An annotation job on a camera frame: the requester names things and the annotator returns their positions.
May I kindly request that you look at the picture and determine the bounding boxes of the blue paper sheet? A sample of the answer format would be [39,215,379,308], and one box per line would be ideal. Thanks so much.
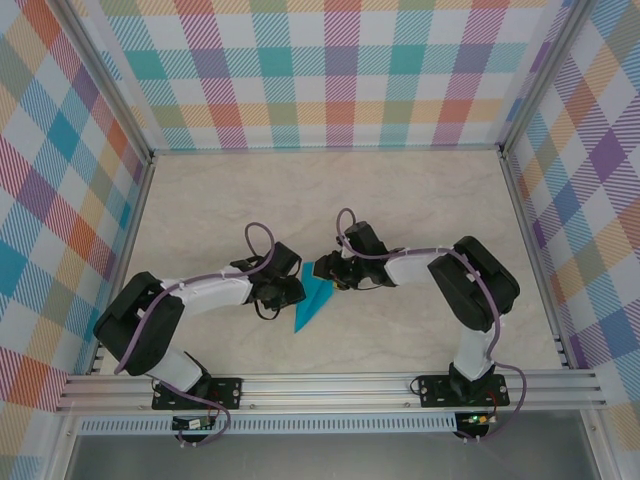
[292,262,335,335]

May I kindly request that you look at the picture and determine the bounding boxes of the grey metal sheet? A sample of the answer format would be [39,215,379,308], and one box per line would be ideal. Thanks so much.
[64,432,601,480]

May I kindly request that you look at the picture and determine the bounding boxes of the thin black left gripper cable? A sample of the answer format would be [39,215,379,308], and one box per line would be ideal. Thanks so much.
[253,299,284,323]

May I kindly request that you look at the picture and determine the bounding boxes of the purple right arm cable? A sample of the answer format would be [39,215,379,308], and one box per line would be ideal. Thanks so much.
[335,208,529,444]

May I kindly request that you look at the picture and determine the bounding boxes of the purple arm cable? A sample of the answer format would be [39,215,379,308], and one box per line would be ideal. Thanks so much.
[113,222,279,448]
[335,208,529,444]

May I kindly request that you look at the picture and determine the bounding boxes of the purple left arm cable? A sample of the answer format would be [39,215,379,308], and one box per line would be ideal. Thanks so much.
[113,222,279,448]

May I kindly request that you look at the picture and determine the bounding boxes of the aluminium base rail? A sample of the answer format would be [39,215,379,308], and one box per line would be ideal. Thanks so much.
[54,368,609,414]

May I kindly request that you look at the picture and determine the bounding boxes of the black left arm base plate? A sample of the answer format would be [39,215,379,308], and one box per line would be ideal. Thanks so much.
[151,377,245,412]

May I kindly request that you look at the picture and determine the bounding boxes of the aluminium table edge rail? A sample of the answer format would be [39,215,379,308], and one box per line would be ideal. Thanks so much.
[87,152,157,376]
[499,149,574,371]
[148,143,505,157]

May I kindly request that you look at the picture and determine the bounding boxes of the slotted grey cable duct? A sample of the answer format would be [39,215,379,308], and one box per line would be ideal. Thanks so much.
[78,413,459,435]

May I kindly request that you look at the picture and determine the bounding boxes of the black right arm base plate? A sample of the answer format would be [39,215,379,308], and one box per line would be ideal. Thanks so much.
[417,373,511,409]

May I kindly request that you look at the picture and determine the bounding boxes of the aluminium frame post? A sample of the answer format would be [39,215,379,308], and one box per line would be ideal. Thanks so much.
[57,0,155,164]
[497,0,599,156]

